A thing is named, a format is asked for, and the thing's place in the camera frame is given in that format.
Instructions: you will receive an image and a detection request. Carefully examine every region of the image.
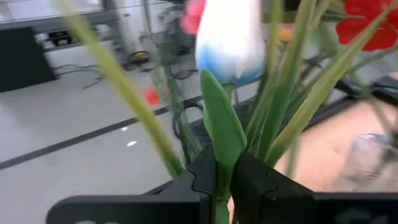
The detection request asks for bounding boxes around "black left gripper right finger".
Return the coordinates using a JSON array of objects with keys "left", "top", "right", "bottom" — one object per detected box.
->
[{"left": 229, "top": 151, "right": 315, "bottom": 224}]

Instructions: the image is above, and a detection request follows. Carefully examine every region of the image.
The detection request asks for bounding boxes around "white artificial tulip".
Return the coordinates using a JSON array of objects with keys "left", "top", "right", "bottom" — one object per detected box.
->
[{"left": 195, "top": 0, "right": 266, "bottom": 224}]

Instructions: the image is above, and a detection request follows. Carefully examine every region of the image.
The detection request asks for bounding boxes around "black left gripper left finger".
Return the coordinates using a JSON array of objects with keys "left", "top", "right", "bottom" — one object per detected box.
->
[{"left": 144, "top": 144, "right": 218, "bottom": 203}]

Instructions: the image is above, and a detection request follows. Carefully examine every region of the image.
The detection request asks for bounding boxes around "orange artificial tulip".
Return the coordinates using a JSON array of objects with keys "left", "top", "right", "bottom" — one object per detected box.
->
[{"left": 277, "top": 26, "right": 295, "bottom": 44}]

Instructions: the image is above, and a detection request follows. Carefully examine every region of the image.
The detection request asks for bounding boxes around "black cable bundle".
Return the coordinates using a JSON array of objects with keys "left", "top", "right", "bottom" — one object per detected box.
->
[{"left": 52, "top": 63, "right": 107, "bottom": 90}]

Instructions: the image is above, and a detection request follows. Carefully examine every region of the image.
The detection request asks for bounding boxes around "clear glass vase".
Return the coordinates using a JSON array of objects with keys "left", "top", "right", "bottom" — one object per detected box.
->
[{"left": 340, "top": 133, "right": 398, "bottom": 192}]

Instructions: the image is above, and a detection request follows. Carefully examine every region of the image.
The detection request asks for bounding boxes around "black panel box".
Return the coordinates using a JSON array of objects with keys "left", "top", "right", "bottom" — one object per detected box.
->
[{"left": 0, "top": 26, "right": 57, "bottom": 93}]

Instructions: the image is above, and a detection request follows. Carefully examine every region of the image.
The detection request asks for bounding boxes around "grey metal beam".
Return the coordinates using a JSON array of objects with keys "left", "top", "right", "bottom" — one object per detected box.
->
[{"left": 0, "top": 9, "right": 125, "bottom": 32}]

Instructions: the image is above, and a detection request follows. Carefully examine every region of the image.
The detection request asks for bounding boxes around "pink artificial flower spray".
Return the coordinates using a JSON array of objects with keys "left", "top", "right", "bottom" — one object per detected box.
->
[{"left": 180, "top": 0, "right": 207, "bottom": 36}]

